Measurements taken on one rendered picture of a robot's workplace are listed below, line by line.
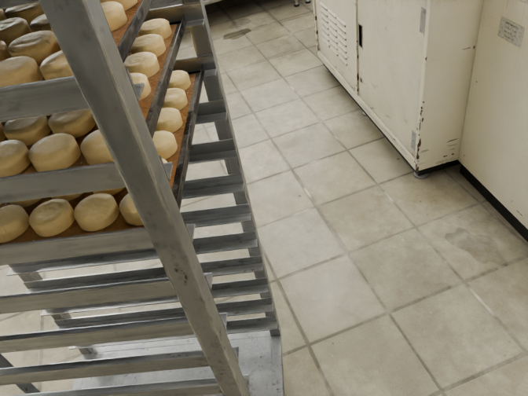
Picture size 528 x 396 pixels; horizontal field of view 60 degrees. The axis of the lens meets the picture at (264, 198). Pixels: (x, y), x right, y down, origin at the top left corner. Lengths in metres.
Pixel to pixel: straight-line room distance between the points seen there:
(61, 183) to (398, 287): 1.42
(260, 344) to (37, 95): 1.16
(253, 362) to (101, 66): 1.18
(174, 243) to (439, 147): 1.67
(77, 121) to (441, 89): 1.52
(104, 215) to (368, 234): 1.46
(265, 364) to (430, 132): 1.12
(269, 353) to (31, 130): 1.04
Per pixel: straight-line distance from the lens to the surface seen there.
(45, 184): 0.50
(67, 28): 0.37
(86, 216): 0.57
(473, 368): 1.62
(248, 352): 1.46
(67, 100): 0.43
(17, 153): 0.55
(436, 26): 1.75
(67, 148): 0.52
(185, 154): 0.62
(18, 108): 0.45
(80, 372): 0.80
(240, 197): 1.03
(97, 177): 0.47
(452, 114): 1.98
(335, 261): 1.82
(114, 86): 0.38
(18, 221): 0.62
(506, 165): 1.87
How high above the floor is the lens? 1.40
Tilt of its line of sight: 41 degrees down
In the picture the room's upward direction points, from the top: 12 degrees counter-clockwise
